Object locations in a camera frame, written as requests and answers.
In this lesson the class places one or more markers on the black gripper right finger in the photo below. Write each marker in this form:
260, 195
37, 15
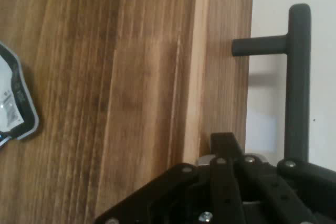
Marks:
309, 182

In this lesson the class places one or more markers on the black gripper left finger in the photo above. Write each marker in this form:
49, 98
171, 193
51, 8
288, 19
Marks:
223, 148

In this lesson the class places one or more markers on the wooden cabinet door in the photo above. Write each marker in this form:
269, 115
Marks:
225, 77

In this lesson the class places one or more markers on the grey and white plastic pouch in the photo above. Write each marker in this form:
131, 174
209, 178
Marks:
10, 98

